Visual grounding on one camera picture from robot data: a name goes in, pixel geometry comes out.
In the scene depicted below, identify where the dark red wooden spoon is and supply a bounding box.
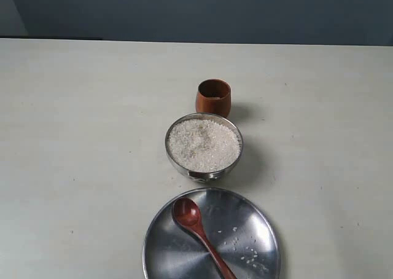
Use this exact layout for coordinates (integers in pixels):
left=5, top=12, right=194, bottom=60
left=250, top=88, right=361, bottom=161
left=171, top=197, right=236, bottom=279

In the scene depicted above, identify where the steel bowl of rice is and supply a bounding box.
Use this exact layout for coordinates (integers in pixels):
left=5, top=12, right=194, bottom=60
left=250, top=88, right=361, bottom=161
left=165, top=112, right=244, bottom=183

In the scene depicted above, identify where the brown wooden cup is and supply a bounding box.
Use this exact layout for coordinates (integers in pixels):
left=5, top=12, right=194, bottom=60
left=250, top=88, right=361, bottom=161
left=195, top=79, right=232, bottom=118

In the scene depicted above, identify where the round steel plate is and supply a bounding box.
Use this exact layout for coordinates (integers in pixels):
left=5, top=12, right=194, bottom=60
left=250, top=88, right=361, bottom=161
left=142, top=187, right=281, bottom=278

